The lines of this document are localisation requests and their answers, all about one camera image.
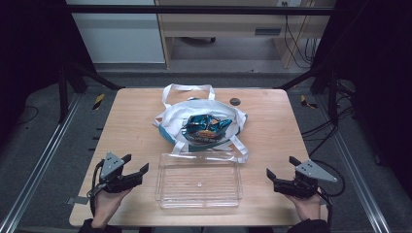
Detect person's right hand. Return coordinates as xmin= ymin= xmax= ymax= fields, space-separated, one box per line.
xmin=285 ymin=192 xmax=324 ymax=223

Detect clear plastic container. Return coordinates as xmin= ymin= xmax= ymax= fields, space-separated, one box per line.
xmin=154 ymin=150 xmax=244 ymax=210

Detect white and teal tote bag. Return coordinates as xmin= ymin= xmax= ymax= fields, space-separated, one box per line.
xmin=153 ymin=83 xmax=251 ymax=164

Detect hanging black cables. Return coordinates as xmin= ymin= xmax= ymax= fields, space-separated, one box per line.
xmin=283 ymin=1 xmax=321 ymax=69

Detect black and yellow floor tape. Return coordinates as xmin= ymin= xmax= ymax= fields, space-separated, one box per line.
xmin=91 ymin=92 xmax=107 ymax=111
xmin=299 ymin=94 xmax=319 ymax=110

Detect grey tape strip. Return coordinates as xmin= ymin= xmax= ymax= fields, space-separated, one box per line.
xmin=65 ymin=195 xmax=90 ymax=206

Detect black curtain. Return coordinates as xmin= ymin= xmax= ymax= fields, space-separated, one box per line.
xmin=0 ymin=0 xmax=95 ymax=145
xmin=311 ymin=0 xmax=412 ymax=197

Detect thin dark floor cable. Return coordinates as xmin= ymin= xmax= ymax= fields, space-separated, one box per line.
xmin=15 ymin=105 xmax=40 ymax=126

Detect black metal crossbar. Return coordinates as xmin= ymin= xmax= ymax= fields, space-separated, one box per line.
xmin=66 ymin=4 xmax=336 ymax=17

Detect blue chip bag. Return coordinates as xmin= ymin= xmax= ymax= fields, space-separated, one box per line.
xmin=180 ymin=114 xmax=234 ymax=146

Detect person's left hand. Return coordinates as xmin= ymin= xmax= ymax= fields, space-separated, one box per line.
xmin=91 ymin=188 xmax=132 ymax=229

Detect black floor cables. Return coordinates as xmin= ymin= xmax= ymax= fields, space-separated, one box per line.
xmin=300 ymin=106 xmax=356 ymax=157

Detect left hand-held gripper black cable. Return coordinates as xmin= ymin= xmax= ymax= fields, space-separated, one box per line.
xmin=88 ymin=159 xmax=107 ymax=217

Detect hand-held gripper black cable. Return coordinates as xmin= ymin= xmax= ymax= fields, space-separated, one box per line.
xmin=88 ymin=159 xmax=107 ymax=217
xmin=311 ymin=158 xmax=346 ymax=229

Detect black metal frame stand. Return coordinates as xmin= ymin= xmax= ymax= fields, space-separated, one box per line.
xmin=57 ymin=62 xmax=126 ymax=124
xmin=276 ymin=62 xmax=340 ymax=126

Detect aluminium floor rail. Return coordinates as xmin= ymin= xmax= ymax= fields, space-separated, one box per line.
xmin=0 ymin=92 xmax=83 ymax=233
xmin=315 ymin=93 xmax=394 ymax=233

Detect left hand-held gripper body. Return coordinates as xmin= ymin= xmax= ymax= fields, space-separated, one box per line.
xmin=97 ymin=151 xmax=144 ymax=194

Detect right hand-held gripper black cable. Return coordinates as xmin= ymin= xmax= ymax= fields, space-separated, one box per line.
xmin=311 ymin=158 xmax=346 ymax=229

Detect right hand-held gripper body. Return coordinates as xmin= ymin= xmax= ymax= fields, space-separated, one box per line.
xmin=273 ymin=159 xmax=338 ymax=199

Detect white cabinet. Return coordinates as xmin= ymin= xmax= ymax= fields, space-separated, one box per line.
xmin=65 ymin=0 xmax=166 ymax=64

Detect light wooden desk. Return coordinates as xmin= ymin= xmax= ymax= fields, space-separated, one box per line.
xmin=154 ymin=0 xmax=338 ymax=70

